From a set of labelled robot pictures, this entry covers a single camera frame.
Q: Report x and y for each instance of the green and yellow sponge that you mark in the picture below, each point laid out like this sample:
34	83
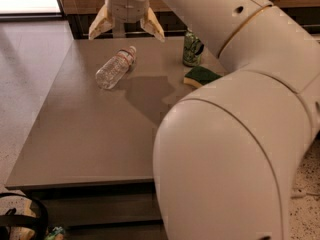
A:
199	76

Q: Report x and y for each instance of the black strap bag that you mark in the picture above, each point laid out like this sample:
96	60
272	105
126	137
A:
37	224

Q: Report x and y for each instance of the grey drawer cabinet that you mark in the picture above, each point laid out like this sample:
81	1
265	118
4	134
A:
88	156

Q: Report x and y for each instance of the clear plastic water bottle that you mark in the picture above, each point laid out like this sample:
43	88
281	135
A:
115	68

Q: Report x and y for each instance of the metal rail bar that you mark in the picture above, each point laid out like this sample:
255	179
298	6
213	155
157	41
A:
134	30

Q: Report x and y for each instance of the green packet on floor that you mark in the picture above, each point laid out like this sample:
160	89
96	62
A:
56	233

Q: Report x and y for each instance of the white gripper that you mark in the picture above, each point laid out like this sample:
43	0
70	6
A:
127	7

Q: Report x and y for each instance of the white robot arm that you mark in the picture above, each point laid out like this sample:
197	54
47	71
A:
226	155

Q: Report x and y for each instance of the green soda can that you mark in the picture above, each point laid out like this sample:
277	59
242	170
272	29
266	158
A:
192	49

